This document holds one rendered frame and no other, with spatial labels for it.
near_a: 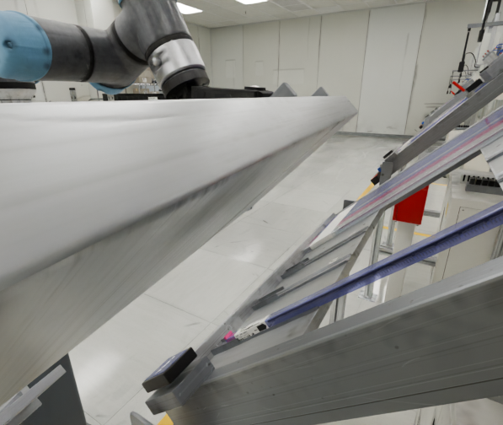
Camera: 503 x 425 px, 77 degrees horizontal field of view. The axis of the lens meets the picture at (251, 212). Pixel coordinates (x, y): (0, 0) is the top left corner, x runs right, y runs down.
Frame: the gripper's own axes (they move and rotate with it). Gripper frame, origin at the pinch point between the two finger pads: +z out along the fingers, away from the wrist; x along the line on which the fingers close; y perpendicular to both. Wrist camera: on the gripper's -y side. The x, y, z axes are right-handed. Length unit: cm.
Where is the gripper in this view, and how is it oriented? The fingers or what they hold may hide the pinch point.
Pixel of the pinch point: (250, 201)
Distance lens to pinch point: 47.0
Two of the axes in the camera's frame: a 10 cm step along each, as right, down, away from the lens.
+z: 4.1, 9.1, 0.8
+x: -5.1, 3.0, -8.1
